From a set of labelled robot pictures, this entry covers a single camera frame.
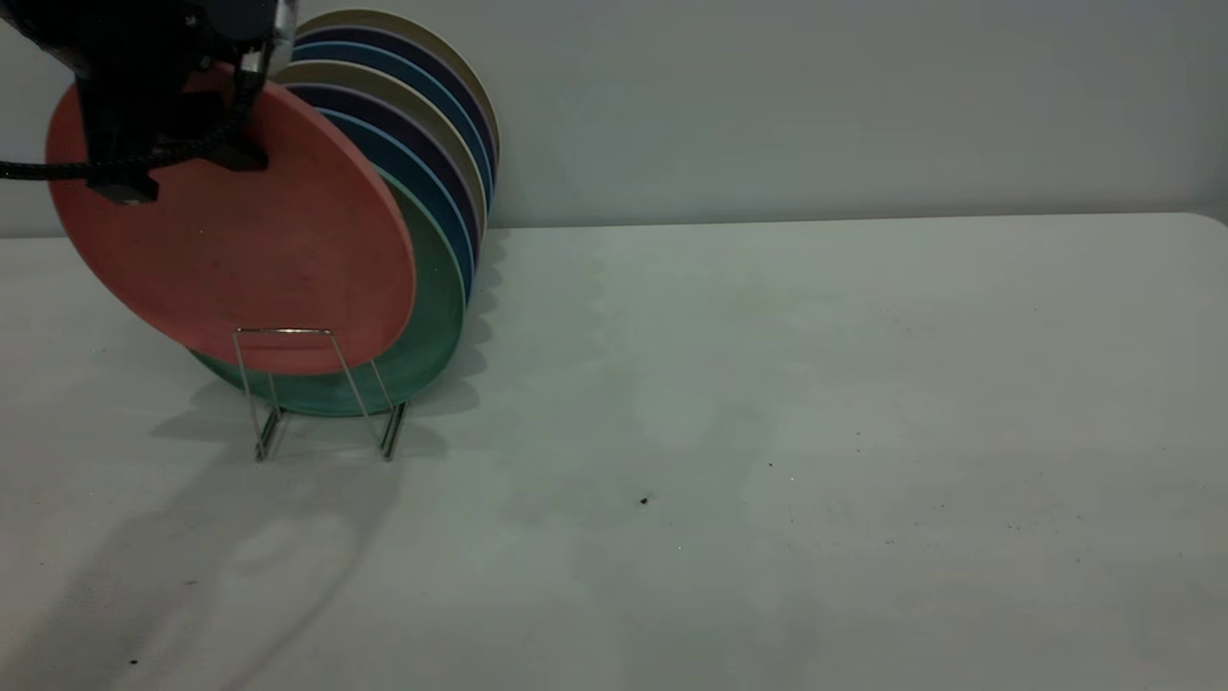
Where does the pink round plate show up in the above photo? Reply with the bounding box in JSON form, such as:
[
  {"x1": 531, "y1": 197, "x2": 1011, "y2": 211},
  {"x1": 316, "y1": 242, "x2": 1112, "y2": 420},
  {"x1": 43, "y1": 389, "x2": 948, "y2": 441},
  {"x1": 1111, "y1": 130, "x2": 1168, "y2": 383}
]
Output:
[{"x1": 45, "y1": 65, "x2": 417, "y2": 376}]

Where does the beige round plate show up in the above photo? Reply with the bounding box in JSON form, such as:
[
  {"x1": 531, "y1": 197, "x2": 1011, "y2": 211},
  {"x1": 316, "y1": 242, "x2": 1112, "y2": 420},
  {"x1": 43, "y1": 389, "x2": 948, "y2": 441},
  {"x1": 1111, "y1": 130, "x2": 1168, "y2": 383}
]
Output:
[
  {"x1": 272, "y1": 60, "x2": 489, "y2": 233},
  {"x1": 295, "y1": 9, "x2": 502, "y2": 159}
]

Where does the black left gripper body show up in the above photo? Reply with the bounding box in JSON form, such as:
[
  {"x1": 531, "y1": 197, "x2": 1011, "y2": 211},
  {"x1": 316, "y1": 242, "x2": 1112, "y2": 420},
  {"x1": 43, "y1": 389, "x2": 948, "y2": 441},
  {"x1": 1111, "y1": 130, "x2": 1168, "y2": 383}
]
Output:
[{"x1": 75, "y1": 38, "x2": 254, "y2": 183}]

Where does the black braided cable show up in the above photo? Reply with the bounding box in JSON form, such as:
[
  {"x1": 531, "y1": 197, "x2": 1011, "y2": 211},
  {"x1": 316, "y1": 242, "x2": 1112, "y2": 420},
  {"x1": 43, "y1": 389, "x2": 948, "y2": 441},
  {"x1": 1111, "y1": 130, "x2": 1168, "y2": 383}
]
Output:
[{"x1": 0, "y1": 58, "x2": 274, "y2": 184}]

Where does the silver wire plate rack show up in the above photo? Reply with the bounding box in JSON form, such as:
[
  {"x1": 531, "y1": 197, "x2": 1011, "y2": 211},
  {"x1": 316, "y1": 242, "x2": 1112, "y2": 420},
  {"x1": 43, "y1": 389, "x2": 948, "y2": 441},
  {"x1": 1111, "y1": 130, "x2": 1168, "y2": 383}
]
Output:
[{"x1": 233, "y1": 327, "x2": 409, "y2": 464}]

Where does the dark purple round plate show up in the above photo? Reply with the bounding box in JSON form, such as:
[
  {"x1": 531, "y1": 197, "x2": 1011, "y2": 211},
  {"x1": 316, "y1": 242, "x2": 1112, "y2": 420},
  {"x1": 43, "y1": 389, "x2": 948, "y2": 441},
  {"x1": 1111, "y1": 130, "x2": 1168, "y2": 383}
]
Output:
[
  {"x1": 286, "y1": 83, "x2": 482, "y2": 255},
  {"x1": 295, "y1": 25, "x2": 499, "y2": 176}
]

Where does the green round plate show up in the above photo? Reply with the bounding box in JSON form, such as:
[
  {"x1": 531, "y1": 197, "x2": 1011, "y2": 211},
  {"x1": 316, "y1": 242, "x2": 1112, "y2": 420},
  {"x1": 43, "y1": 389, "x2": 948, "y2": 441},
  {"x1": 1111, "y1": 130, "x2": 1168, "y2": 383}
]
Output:
[{"x1": 190, "y1": 173, "x2": 468, "y2": 418}]

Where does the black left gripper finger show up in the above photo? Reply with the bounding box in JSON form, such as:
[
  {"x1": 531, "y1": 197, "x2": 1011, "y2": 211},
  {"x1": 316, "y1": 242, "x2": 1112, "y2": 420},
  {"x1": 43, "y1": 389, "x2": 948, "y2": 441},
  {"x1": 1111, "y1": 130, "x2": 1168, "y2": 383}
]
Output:
[{"x1": 204, "y1": 132, "x2": 271, "y2": 175}]

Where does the blue round plate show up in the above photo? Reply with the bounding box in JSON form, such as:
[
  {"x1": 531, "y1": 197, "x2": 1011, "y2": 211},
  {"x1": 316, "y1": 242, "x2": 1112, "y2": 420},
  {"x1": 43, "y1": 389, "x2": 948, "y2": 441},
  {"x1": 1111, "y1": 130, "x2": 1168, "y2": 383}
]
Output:
[
  {"x1": 291, "y1": 40, "x2": 495, "y2": 207},
  {"x1": 317, "y1": 107, "x2": 478, "y2": 300}
]

